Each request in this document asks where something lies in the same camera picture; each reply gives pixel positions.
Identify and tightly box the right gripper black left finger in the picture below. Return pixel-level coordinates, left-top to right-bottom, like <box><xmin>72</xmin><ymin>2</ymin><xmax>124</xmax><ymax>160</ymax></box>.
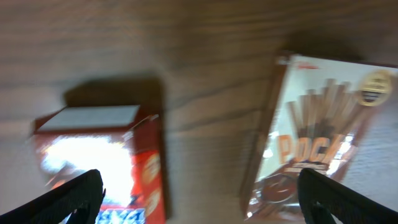
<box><xmin>1</xmin><ymin>169</ymin><xmax>106</xmax><ymax>224</ymax></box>

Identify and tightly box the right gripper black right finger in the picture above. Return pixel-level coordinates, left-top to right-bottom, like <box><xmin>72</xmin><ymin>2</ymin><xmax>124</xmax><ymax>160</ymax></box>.
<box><xmin>297</xmin><ymin>168</ymin><xmax>397</xmax><ymax>224</ymax></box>

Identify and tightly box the red Hello Panda box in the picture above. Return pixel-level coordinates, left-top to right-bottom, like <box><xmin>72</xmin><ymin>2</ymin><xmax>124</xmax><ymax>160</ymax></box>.
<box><xmin>32</xmin><ymin>105</ymin><xmax>165</xmax><ymax>224</ymax></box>

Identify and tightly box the brown Pocky box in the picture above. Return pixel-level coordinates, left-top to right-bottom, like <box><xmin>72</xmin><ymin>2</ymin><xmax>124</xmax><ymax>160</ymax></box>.
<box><xmin>241</xmin><ymin>52</ymin><xmax>397</xmax><ymax>222</ymax></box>

